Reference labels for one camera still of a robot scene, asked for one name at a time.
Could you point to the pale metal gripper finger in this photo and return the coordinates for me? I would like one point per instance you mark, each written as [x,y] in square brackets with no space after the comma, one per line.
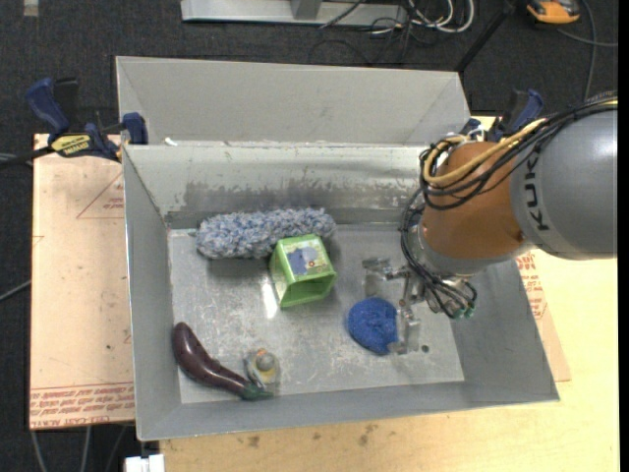
[409,332]
[376,276]

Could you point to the blue round sponge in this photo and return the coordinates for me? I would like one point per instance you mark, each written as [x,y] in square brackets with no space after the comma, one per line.
[371,325]

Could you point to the green open cube box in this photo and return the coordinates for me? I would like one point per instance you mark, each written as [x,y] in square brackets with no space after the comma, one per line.
[302,266]

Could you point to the grey metal bin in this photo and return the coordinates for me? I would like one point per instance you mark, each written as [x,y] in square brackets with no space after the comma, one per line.
[304,342]

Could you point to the blue and white fluffy cloth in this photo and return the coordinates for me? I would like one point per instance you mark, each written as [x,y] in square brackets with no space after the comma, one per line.
[255,231]

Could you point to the purple toy eggplant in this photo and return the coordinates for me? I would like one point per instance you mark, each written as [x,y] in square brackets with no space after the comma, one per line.
[196,357]

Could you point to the brown cardboard board red print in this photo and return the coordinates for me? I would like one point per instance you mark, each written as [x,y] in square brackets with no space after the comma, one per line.
[74,273]

